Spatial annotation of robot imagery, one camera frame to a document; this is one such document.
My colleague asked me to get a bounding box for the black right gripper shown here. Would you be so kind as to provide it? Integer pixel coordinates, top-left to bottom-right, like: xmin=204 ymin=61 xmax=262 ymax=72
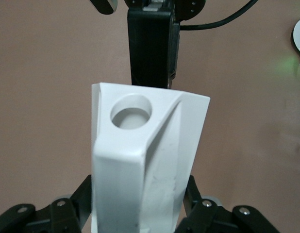
xmin=123 ymin=0 xmax=206 ymax=89

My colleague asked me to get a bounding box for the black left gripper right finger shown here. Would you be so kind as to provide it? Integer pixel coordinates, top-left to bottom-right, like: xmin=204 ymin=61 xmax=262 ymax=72
xmin=176 ymin=175 xmax=282 ymax=233

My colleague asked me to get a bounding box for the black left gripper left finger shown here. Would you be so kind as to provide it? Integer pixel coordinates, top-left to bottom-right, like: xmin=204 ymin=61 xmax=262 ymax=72
xmin=0 ymin=174 xmax=94 ymax=233

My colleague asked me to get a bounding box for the white faceted cup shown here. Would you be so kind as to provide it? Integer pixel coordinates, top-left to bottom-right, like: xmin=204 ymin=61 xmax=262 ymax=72
xmin=91 ymin=82 xmax=211 ymax=233

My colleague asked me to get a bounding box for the brown table cover sheet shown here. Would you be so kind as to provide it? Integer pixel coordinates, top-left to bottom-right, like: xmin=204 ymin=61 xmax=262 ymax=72
xmin=0 ymin=0 xmax=300 ymax=233

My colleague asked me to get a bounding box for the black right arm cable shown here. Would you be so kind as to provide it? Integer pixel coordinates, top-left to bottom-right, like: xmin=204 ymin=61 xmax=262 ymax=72
xmin=179 ymin=0 xmax=260 ymax=31

